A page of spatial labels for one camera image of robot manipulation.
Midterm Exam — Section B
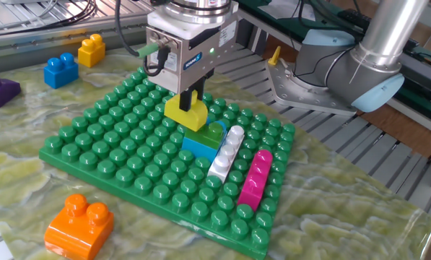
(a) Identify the silver Schunk gripper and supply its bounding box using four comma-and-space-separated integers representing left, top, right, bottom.
145, 9, 240, 112

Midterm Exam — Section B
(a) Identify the yellow-green single-stud block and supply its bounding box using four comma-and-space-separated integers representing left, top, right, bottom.
163, 90, 209, 133

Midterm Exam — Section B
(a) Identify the bright green two-stud block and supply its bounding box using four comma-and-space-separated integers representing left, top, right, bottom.
184, 121, 225, 151

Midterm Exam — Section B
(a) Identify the light blue four-stud block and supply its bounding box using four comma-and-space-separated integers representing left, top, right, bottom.
181, 121, 227, 163

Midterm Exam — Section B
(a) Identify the white four-stud block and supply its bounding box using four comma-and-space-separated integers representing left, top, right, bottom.
206, 125, 245, 184

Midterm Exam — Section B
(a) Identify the large green studded baseplate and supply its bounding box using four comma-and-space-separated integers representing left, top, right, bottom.
38, 66, 296, 260

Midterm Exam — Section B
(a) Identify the pink three-stud block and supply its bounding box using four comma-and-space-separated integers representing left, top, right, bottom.
237, 149, 274, 212

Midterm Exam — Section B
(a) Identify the orange two-stud block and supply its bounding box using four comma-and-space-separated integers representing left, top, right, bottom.
43, 193, 115, 260

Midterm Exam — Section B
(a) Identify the yellow plastic clip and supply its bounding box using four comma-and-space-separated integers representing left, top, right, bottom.
268, 45, 282, 66

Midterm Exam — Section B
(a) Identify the yellow two-stud block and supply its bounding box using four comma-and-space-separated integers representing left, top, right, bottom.
77, 33, 106, 69

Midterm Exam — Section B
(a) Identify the blue two-stud block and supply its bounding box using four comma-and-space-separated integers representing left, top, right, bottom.
43, 53, 80, 90

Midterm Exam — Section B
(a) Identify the black keyboard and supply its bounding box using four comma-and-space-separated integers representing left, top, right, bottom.
339, 9, 378, 32

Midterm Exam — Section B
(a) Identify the green marble patterned mat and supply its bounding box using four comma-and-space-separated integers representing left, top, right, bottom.
0, 38, 431, 260

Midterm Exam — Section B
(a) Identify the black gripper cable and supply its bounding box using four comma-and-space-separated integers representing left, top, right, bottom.
142, 45, 173, 77

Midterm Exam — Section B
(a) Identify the black cable green connector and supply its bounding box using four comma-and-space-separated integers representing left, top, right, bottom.
113, 0, 171, 59

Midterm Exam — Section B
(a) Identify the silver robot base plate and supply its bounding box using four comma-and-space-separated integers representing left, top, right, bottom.
265, 59, 357, 116

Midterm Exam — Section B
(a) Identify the black table cable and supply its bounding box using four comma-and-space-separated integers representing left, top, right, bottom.
0, 0, 100, 37

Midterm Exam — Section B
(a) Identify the aluminium profile rail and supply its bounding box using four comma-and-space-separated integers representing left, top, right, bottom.
0, 12, 151, 73

